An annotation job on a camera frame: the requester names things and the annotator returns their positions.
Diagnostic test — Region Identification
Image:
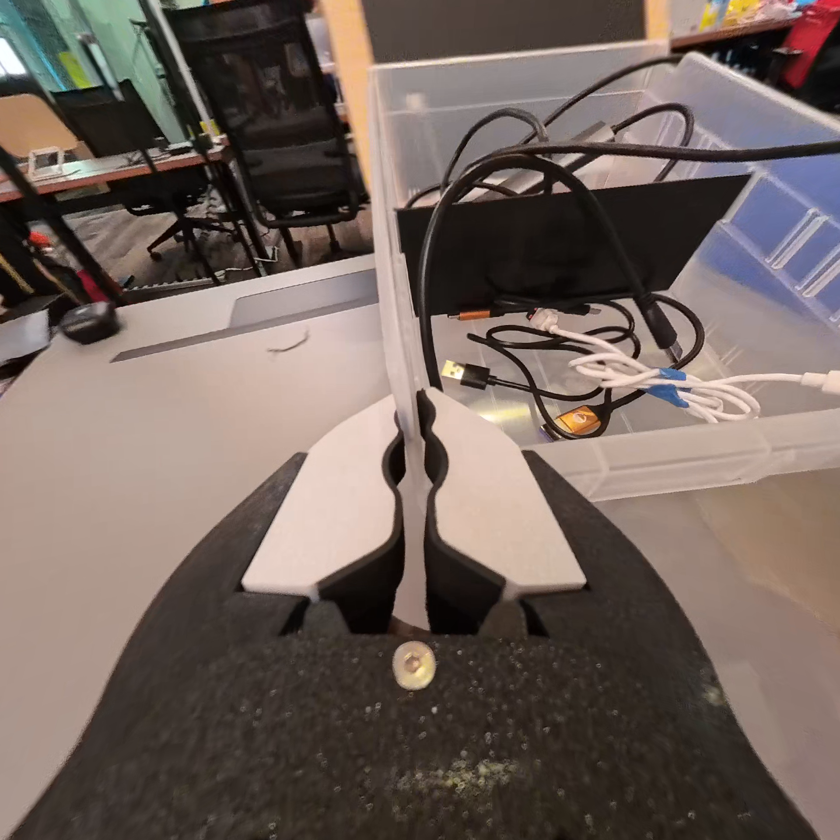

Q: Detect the black office chair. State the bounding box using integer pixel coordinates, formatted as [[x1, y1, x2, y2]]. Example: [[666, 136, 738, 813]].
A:
[[163, 0, 370, 271], [51, 79, 227, 260]]

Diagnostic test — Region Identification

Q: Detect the black round device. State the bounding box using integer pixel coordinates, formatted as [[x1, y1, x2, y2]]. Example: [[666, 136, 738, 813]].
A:
[[59, 303, 121, 345]]

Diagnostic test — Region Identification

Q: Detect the grey desk cable flap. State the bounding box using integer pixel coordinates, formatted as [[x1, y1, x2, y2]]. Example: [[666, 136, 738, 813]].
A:
[[108, 285, 383, 365]]

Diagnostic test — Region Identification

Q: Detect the thick black usb-c cable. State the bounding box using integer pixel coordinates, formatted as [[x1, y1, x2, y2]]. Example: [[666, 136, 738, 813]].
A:
[[420, 152, 686, 391]]

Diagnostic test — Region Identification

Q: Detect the black divider in clear bin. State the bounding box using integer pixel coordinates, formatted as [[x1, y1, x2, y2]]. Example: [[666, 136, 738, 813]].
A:
[[395, 174, 753, 317]]

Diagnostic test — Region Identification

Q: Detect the white cable with blue ties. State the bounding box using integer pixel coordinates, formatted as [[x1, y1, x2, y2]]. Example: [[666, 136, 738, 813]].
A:
[[528, 308, 840, 427]]

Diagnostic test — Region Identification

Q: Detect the grey usb hub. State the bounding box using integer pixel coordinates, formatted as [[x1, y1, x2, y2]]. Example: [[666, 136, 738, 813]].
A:
[[545, 120, 626, 151]]

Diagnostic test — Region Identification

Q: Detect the grey desk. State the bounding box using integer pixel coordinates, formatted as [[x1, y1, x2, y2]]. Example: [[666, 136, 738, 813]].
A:
[[0, 252, 840, 840]]

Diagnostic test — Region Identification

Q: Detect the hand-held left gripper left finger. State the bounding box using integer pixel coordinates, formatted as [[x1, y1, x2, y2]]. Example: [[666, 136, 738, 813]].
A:
[[241, 395, 405, 634]]

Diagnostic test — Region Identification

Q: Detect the wood framed black desk screen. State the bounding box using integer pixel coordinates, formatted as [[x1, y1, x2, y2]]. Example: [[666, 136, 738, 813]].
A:
[[320, 0, 672, 194]]

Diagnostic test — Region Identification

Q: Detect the clear plastic bin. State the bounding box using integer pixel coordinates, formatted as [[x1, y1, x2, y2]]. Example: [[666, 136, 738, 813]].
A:
[[367, 39, 840, 504]]

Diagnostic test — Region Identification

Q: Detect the red cloth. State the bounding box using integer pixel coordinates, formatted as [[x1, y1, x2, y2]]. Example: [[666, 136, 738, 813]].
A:
[[780, 0, 840, 91]]

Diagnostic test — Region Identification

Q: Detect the black tripod leg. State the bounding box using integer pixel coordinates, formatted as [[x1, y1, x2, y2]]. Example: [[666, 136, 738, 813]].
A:
[[0, 144, 129, 309]]

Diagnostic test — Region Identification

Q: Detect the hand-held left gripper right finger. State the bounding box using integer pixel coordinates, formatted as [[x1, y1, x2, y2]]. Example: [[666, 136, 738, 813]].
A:
[[416, 387, 588, 634]]

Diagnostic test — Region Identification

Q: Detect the black cable with silver plug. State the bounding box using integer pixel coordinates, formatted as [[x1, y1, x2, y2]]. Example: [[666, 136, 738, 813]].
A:
[[443, 359, 614, 408]]

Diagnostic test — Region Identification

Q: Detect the black cable with orange plugs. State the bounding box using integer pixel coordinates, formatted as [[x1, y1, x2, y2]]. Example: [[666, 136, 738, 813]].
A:
[[448, 298, 706, 442]]

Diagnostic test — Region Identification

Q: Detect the wooden table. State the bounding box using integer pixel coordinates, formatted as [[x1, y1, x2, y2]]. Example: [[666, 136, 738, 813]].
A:
[[0, 141, 234, 201]]

